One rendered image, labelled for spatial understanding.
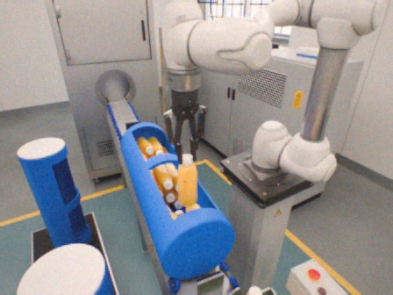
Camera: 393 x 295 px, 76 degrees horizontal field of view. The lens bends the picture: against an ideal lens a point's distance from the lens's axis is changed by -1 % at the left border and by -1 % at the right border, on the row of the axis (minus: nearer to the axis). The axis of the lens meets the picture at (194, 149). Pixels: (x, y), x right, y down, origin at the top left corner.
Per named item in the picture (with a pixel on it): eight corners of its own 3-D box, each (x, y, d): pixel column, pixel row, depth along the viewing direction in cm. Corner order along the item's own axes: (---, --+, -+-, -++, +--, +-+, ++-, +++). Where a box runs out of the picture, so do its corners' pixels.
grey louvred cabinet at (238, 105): (214, 125, 444) (218, 35, 372) (322, 196, 282) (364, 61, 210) (187, 133, 421) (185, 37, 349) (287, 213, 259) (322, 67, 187)
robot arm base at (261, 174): (265, 152, 152) (267, 144, 148) (289, 174, 134) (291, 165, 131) (239, 159, 146) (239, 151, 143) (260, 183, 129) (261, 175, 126)
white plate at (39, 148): (16, 162, 150) (17, 164, 151) (66, 151, 162) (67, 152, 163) (17, 143, 171) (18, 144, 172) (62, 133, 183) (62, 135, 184)
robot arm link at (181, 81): (162, 65, 70) (163, 86, 73) (173, 72, 63) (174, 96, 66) (193, 62, 73) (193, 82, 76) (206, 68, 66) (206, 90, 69)
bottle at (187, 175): (181, 193, 94) (179, 154, 86) (198, 196, 93) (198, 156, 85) (175, 205, 88) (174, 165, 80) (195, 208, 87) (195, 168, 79)
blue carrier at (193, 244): (168, 155, 171) (161, 117, 157) (236, 261, 101) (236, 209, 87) (125, 168, 163) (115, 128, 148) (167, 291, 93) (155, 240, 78)
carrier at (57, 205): (56, 261, 194) (94, 246, 206) (16, 164, 150) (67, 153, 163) (53, 234, 215) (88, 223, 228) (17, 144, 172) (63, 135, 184)
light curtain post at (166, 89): (175, 204, 272) (166, 27, 188) (176, 207, 267) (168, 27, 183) (169, 205, 270) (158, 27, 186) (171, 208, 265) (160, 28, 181)
